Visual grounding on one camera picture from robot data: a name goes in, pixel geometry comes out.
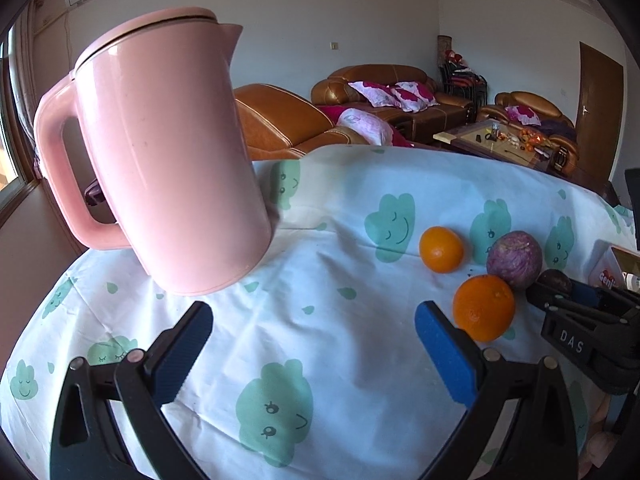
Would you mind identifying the white tablecloth with green clouds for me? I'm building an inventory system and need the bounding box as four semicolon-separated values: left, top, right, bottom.
0;144;640;480

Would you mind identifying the dark wooden tv cabinet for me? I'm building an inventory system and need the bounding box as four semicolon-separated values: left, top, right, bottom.
565;165;621;206

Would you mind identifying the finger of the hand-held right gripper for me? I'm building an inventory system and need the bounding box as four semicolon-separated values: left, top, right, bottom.
571;282;640;311
526;282;640;325

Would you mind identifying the stack of black chairs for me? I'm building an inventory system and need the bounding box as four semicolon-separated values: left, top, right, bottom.
440;57;488;98

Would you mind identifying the cardboard box with bottle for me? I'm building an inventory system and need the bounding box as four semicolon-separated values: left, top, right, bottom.
587;242;640;291

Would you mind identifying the wooden coffee table with items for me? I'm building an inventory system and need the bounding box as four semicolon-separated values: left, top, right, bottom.
432;119;561;171

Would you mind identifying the purple passion fruit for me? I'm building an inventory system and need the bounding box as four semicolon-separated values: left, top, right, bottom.
486;230;543;291

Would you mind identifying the brown wooden door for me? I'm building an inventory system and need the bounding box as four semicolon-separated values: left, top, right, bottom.
575;41;625;178

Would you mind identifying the brown leather sofa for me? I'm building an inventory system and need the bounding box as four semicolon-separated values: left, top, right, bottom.
311;64;476;143

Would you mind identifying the dark wrinkled passion fruit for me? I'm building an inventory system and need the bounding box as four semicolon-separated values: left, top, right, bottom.
539;269;574;297

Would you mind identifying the pile of oranges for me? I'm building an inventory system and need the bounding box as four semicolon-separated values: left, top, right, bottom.
517;127;548;152

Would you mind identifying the pink electric kettle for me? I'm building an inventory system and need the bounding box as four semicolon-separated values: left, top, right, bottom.
34;6;273;296

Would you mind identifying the black television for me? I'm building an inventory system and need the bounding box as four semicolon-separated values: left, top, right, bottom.
624;169;640;251

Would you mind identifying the window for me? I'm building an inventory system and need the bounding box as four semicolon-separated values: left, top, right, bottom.
0;25;41;211

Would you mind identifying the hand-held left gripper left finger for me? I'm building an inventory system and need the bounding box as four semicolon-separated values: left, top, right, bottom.
50;301;215;480

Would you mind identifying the person's right forearm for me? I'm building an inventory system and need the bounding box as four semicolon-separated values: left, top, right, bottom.
586;392;626;473

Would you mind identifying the brown leather armchair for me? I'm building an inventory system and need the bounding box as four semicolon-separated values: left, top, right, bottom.
495;91;578;176
232;84;371;161

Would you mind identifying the pink floral pillow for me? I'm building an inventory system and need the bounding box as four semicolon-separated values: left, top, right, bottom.
336;108;396;147

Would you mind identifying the red blanket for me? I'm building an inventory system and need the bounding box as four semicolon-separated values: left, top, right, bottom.
317;104;416;147

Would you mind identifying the purple blanket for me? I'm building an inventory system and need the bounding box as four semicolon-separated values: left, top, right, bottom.
537;119;576;143

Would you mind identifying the white magenta floral pillow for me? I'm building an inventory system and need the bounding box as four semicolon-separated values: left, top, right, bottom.
505;105;542;126
348;81;401;108
390;81;441;113

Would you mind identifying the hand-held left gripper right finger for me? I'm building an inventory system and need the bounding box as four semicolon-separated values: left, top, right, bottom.
415;301;586;480

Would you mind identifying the orange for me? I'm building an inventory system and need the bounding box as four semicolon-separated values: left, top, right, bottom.
452;275;516;343
419;226;465;274

